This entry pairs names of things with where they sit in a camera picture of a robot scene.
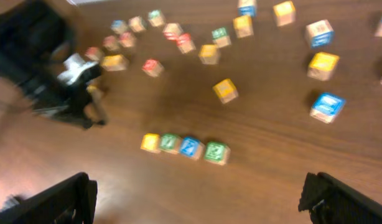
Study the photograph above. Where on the yellow umbrella picture block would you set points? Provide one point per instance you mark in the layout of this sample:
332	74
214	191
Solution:
225	90

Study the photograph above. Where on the yellow C letter block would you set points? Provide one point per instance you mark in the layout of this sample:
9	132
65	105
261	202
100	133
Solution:
150	143

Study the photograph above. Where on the green L letter block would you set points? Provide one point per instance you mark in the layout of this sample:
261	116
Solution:
156	18

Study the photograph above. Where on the red A upright block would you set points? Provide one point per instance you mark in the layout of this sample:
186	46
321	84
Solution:
127	39

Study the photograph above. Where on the red 6 number block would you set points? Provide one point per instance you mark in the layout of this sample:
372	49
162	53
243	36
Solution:
111	43

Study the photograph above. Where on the yellow block left pair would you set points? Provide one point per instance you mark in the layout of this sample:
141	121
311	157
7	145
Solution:
114	63

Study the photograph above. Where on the yellow block bottom left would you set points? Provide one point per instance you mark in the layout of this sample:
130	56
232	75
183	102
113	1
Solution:
95	92

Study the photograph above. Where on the yellow block beside Z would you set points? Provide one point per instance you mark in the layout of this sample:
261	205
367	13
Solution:
243	26

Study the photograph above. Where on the red side plain block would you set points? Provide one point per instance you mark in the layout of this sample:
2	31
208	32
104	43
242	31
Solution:
172	31

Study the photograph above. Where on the red M letter block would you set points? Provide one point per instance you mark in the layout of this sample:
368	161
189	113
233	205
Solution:
94	53

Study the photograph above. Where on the blue P letter block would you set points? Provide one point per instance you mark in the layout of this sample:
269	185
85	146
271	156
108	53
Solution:
191	148

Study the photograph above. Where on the yellow top far block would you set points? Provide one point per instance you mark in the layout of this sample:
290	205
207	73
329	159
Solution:
285	13

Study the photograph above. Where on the green V letter block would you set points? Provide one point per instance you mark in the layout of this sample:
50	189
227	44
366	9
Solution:
170	143

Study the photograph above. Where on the yellow pencil picture block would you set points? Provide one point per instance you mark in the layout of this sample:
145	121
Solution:
322	66

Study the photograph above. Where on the red A tilted block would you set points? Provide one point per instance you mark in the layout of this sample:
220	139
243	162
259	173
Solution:
185	43

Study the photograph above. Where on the blue side far block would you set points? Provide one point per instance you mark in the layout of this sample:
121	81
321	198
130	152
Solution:
247	7

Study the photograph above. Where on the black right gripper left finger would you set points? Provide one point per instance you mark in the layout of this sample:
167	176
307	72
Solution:
71	201

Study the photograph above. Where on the red O letter block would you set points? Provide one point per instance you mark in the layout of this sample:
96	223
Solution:
153	67

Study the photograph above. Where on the green Z letter block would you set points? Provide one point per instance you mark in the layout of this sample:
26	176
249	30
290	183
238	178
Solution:
221	37

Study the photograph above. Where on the yellow block near P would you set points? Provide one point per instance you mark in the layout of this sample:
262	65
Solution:
209	54

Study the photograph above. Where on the green R letter block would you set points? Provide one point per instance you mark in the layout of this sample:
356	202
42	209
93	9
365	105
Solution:
217	153

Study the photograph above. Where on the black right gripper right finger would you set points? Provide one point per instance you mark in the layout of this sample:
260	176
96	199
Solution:
330	201

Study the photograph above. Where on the plain wooden top block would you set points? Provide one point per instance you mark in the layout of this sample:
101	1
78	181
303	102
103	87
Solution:
137	24

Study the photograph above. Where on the blue L letter block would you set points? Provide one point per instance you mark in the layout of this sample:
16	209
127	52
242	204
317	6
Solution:
327	107

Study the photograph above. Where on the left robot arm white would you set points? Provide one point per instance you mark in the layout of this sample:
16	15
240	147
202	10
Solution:
37	54

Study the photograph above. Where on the blue D side block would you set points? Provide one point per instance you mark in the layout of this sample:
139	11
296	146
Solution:
319	33

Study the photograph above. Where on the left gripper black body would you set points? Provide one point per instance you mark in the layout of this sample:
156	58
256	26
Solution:
76	106

